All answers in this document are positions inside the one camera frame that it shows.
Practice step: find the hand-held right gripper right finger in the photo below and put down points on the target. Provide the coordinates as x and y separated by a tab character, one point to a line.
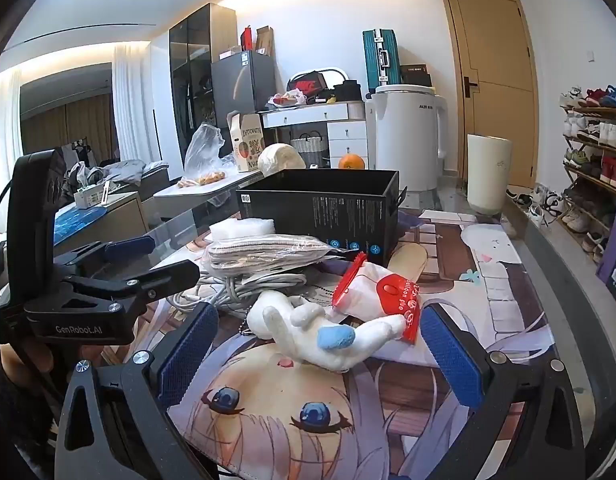
450	360

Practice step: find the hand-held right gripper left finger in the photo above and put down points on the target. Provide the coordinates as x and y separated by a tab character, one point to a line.
188	355

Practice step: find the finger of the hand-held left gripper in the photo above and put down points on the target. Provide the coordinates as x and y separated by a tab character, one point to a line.
130	248
173	275

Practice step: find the bagged striped cloth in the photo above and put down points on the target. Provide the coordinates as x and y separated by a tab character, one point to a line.
268	252

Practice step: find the red and white packet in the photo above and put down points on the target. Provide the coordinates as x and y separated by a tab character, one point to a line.
383	285

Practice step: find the white plush toy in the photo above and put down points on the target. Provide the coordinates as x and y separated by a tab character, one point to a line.
288	330

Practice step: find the black cardboard box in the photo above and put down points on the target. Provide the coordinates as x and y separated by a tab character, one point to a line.
313	210

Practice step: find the person's left forearm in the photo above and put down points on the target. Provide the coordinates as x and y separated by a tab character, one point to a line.
8	425

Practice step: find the person's left hand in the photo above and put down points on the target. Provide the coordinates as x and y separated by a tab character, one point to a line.
28	360

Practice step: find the wooden nightstand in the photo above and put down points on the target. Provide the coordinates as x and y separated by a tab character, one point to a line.
123	217

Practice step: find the small white box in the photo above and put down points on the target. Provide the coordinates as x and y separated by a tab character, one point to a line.
90	196

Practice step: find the grey blanket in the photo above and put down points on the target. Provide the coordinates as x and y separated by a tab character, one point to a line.
123	170

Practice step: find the white foam block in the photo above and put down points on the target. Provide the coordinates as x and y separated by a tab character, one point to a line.
238	230

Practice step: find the white side table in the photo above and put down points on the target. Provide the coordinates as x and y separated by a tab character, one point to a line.
198	192

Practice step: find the printed cartoon desk mat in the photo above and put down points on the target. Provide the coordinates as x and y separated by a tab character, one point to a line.
513	285

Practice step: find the pile of brown snacks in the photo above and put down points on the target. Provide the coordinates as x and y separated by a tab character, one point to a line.
203	179

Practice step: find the clear plastic bag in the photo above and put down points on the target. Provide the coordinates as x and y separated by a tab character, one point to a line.
203	147

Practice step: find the white curtain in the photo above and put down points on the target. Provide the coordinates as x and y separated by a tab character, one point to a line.
135	105

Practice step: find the cardboard carton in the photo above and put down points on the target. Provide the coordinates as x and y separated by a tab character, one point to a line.
245	145

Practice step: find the white wrapped round bundle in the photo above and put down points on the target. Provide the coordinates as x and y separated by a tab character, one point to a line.
282	157

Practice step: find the shoes on floor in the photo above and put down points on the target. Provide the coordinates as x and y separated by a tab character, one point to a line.
538	205

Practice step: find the wicker basket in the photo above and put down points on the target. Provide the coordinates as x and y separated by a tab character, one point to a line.
310	147

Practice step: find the black wardrobe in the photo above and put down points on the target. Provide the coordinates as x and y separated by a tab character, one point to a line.
188	70

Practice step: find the white cylindrical bin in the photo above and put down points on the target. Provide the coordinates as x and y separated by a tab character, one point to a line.
488	175

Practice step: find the purple box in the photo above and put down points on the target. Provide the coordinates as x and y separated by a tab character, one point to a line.
613	260

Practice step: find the dark grey refrigerator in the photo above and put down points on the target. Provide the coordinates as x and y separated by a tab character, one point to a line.
243	85

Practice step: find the bag of food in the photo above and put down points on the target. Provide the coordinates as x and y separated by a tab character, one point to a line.
287	99

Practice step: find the orange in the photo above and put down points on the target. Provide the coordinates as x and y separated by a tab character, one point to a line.
351	162

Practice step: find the white dresser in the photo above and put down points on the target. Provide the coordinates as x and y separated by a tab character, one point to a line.
345	135

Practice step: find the red shoe box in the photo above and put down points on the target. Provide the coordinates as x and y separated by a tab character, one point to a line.
304	84

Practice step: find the shoe rack with shoes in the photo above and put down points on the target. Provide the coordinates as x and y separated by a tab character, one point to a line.
593	160

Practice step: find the black bag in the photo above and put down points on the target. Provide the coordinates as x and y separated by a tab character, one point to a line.
347	91

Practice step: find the small black box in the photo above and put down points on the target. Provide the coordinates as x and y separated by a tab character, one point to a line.
415	75

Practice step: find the teal suitcase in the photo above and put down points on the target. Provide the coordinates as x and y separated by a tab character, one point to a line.
380	60

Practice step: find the wooden door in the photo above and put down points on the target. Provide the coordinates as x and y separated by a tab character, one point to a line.
493	60

